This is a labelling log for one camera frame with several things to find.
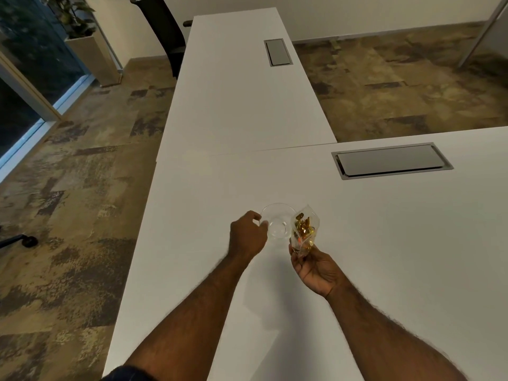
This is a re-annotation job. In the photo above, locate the person's left hand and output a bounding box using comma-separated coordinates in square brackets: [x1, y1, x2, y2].
[229, 210, 269, 262]

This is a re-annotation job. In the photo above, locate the person's right hand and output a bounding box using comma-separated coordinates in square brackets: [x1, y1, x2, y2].
[288, 244, 345, 300]

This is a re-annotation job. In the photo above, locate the clear bag of golden candies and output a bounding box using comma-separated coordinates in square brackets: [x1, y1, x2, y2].
[290, 205, 321, 258]

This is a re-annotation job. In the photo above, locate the clear glass bowl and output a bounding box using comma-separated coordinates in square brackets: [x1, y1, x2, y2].
[259, 202, 299, 240]

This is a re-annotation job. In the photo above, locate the person's right forearm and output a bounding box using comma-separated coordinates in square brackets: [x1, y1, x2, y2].
[325, 278, 469, 381]

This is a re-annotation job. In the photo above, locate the person's left forearm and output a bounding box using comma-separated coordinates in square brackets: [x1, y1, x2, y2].
[121, 252, 252, 381]

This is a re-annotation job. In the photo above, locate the dark blue sleeve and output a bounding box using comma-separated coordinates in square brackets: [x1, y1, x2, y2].
[99, 366, 149, 381]

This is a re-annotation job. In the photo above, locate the black office chair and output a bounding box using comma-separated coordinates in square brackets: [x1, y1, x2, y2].
[130, 0, 193, 80]

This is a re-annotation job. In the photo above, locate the white planter pot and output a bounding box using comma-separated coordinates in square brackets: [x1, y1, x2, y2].
[64, 34, 121, 87]

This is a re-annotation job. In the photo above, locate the black chair base caster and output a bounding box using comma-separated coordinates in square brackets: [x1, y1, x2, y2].
[0, 234, 39, 250]

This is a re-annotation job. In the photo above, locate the green potted plant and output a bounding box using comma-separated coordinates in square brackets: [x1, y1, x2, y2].
[44, 0, 98, 39]

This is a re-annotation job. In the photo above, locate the white table leg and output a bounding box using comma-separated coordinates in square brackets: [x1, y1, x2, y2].
[456, 0, 508, 69]

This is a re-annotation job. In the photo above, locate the grey desk cable hatch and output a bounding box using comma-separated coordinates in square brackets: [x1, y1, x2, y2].
[264, 38, 294, 68]
[331, 142, 454, 181]

